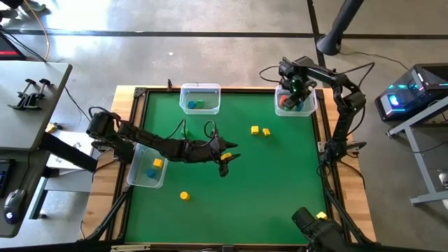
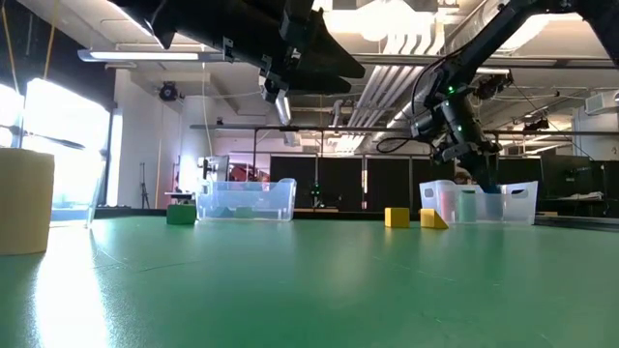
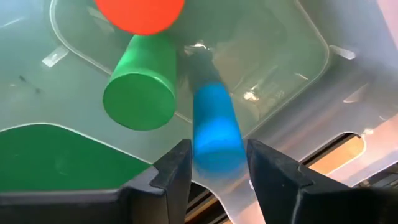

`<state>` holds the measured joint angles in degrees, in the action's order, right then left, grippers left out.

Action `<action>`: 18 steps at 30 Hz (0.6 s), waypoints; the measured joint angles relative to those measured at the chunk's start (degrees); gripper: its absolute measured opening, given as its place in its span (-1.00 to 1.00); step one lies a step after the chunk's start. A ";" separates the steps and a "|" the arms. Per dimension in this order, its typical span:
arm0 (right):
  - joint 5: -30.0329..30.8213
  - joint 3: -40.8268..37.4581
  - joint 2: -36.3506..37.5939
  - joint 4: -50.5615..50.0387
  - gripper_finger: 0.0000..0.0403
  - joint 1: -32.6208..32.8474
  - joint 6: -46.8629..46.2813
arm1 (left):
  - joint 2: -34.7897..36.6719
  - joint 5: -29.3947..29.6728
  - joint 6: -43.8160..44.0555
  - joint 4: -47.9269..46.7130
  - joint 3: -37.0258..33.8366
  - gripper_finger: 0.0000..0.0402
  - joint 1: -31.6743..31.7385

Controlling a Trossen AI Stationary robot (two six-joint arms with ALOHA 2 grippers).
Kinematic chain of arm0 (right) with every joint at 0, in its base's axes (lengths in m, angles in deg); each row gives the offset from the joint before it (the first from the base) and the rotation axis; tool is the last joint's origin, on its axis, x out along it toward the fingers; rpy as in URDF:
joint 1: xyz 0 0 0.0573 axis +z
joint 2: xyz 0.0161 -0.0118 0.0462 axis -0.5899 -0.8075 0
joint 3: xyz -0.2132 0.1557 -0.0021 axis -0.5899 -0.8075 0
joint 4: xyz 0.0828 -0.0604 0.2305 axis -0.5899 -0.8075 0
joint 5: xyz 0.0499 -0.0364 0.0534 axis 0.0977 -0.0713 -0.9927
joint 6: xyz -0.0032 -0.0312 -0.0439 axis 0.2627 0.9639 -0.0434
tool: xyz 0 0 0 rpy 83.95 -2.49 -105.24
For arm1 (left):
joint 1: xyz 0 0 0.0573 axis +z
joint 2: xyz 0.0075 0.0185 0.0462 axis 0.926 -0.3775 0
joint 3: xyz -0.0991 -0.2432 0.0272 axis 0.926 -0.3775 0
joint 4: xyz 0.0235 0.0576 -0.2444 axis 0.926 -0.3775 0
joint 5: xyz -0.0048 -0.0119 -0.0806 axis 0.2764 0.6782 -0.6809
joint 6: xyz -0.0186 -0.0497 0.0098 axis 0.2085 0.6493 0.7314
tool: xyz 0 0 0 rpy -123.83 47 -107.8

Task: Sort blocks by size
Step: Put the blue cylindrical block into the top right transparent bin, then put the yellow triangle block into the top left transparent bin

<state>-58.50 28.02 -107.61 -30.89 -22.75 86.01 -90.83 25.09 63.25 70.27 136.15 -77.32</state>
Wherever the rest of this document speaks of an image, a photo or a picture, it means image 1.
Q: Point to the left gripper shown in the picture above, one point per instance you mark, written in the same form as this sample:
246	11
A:
213	150

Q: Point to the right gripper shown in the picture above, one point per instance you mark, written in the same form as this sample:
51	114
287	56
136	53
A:
297	78

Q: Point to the red cylinder block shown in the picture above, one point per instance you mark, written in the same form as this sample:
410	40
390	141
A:
282	101

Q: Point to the yellow cube block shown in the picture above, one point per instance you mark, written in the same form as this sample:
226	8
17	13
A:
255	130
157	162
266	132

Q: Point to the small green block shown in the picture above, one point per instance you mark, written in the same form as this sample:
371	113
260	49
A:
187	133

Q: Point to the blue cylinder block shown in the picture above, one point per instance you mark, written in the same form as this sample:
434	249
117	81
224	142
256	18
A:
192	104

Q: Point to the yellow cylinder block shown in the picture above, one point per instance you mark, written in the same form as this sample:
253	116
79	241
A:
185	196

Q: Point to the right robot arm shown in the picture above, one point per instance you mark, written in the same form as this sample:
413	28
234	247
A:
346	119

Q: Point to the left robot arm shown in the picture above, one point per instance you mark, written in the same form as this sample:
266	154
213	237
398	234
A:
157	142

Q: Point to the yellow gripper tag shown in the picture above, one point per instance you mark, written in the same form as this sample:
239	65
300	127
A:
225	156

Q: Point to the clear plastic bin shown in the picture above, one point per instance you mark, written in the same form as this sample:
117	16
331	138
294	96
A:
311	110
140	175
210	108

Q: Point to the green table mat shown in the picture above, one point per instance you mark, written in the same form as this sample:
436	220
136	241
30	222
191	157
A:
262	175

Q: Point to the green cube block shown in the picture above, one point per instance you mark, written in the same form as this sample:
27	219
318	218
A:
199	103

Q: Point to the black floor stand pole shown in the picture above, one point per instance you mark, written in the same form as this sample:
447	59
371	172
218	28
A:
336	35

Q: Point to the black spring clip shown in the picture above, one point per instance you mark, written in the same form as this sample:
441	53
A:
169	85

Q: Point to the black computer with lights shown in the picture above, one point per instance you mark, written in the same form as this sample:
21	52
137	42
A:
420	87

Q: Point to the silver aluminium extrusion piece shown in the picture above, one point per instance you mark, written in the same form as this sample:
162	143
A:
129	248

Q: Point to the white sheet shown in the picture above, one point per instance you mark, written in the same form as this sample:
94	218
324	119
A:
78	140

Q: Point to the black desk leg beam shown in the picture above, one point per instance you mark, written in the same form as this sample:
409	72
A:
66	150

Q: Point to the small yellow object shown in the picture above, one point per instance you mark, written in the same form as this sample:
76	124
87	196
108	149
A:
50	127

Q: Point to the black screw clamp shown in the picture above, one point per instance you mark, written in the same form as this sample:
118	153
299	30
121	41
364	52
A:
40	90
26	89

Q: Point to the dark grey desk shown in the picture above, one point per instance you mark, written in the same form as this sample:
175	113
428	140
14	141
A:
29	175

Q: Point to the black computer mouse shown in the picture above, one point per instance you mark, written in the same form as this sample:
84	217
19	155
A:
14	204

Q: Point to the black keyboard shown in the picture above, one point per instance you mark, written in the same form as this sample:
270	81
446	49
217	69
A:
5	176

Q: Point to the black device with red strip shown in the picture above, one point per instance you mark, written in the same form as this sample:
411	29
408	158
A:
8	52

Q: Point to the black table frame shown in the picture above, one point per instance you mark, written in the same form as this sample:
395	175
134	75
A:
325	126

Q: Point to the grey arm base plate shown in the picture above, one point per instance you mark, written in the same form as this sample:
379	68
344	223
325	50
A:
322	145

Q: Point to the grey metal table frame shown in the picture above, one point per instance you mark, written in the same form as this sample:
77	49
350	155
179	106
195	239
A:
418	157

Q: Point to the black diagonal frame strut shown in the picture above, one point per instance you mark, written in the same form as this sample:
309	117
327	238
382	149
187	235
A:
108	215
354	224

